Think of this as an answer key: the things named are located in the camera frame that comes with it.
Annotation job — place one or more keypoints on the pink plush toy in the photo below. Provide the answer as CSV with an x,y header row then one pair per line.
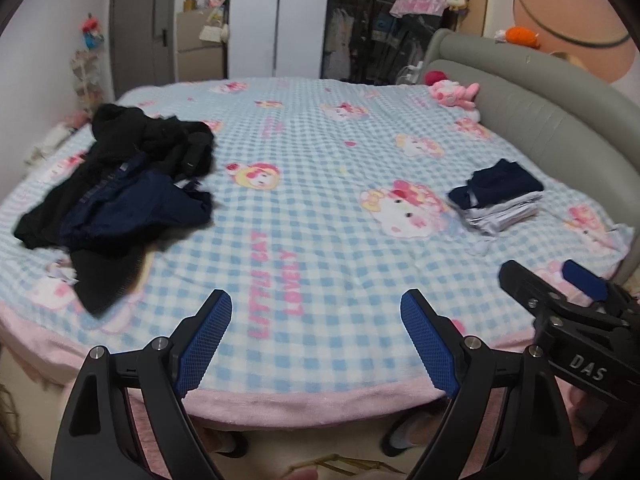
x,y
452,94

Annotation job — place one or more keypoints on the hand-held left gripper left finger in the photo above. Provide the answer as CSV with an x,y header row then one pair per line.
x,y
207,340

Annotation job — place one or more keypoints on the folded navy garment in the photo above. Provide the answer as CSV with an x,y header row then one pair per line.
x,y
500,185

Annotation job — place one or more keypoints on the white bag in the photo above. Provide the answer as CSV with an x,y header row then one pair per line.
x,y
215,32

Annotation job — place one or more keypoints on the orange plush toy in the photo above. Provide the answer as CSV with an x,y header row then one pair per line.
x,y
520,37

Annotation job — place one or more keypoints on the folded grey white garment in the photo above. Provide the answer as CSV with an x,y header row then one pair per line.
x,y
505,217

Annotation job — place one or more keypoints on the red blue plush toy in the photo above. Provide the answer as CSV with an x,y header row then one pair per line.
x,y
92,32

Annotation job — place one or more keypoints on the white wardrobe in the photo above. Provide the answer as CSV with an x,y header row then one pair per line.
x,y
275,20

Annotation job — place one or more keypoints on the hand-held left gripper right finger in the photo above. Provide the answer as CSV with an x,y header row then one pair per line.
x,y
427,345

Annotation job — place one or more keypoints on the yellow box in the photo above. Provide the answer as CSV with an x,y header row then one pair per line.
x,y
190,4

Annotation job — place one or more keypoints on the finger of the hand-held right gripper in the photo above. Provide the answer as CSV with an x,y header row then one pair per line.
x,y
522,282
582,280

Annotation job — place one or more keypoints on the grey padded headboard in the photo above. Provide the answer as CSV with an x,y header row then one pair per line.
x,y
540,110

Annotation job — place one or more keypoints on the white bedside object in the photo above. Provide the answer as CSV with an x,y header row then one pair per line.
x,y
411,74

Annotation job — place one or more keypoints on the black glass wardrobe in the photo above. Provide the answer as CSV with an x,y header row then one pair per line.
x,y
370,35

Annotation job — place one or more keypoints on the white plush wall toy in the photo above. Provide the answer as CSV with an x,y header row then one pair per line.
x,y
457,0

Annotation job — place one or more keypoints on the black jacket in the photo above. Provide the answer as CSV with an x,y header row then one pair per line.
x,y
150,135

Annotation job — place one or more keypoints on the navy striped pants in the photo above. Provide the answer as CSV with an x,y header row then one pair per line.
x,y
140,205

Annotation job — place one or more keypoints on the dark slipper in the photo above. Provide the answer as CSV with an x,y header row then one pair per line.
x,y
405,435
232,445

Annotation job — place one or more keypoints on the red plush ball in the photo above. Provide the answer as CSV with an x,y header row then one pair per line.
x,y
440,71

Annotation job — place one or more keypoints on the round wall decoration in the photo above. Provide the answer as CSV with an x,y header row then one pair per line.
x,y
565,0

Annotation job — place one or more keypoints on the checked cartoon blanket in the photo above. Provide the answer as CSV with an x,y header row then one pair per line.
x,y
310,200

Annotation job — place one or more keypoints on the grey door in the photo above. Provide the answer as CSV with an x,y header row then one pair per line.
x,y
142,30

